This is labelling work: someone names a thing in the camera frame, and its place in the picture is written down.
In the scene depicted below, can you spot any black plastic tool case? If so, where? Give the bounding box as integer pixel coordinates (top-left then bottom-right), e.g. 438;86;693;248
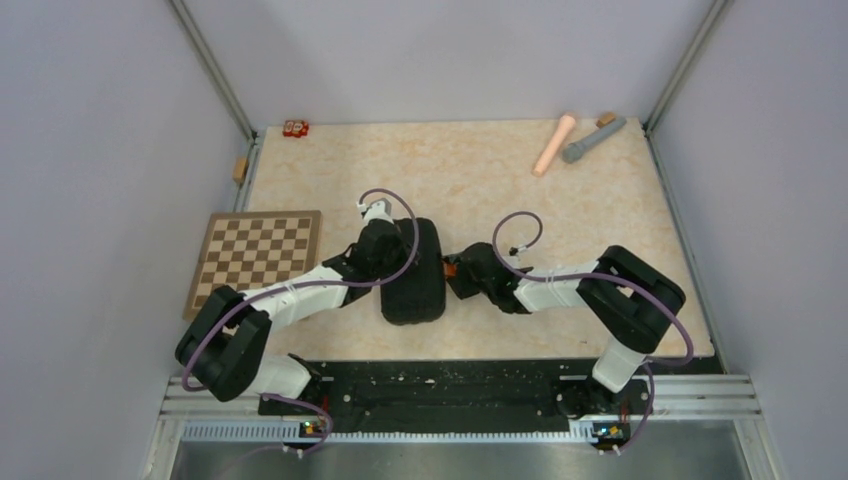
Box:
380;217;447;326

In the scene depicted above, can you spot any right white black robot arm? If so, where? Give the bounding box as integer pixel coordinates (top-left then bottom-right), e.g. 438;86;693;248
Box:
442;242;694;419

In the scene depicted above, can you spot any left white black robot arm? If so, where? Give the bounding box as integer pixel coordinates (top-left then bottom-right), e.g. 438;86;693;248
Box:
175;218;420;414

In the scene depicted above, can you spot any wooden chessboard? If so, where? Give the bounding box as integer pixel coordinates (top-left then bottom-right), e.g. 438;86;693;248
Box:
182;210;322;322

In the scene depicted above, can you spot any red toy car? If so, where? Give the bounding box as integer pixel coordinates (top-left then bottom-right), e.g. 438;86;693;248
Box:
282;120;310;138

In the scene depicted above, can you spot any grey toy microphone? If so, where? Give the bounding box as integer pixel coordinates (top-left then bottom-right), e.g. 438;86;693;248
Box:
562;116;627;164

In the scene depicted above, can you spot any left wooden block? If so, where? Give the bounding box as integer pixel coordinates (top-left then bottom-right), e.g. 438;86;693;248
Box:
232;157;249;186

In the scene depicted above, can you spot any wooden block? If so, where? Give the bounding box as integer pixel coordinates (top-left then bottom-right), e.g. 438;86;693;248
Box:
595;111;617;128
232;157;249;186

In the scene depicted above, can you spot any pink toy microphone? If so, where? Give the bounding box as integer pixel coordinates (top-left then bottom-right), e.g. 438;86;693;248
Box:
531;112;578;177

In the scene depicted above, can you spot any back wooden block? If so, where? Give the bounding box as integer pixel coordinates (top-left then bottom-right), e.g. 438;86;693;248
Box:
595;111;617;128

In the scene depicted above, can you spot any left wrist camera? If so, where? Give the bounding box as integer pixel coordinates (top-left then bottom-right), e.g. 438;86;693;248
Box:
357;198;394;225

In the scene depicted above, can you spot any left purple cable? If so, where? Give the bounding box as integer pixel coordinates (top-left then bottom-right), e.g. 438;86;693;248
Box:
180;188;422;458

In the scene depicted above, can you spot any purple cable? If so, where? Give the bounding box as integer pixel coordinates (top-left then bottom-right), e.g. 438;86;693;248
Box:
180;188;422;458
492;211;696;458

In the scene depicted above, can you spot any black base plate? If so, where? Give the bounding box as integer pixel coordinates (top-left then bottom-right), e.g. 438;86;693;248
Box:
258;357;654;435

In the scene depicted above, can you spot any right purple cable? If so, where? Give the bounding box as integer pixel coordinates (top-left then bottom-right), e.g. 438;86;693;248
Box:
492;211;696;458

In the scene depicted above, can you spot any aluminium frame rail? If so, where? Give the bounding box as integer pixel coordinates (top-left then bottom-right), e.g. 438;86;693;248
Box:
143;368;783;479

